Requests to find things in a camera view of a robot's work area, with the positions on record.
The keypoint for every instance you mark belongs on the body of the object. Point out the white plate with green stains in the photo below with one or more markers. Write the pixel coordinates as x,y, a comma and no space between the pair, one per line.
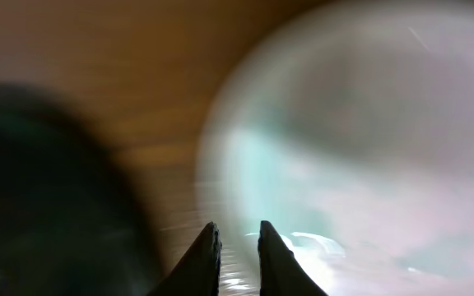
351,130

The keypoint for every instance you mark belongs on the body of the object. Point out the round black tray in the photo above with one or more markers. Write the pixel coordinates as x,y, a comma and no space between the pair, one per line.
70,222

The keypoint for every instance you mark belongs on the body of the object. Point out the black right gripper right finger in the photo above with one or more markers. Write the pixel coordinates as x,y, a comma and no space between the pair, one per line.
280,273

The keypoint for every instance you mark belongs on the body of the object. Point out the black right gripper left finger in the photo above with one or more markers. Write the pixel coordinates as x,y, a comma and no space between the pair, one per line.
198,271

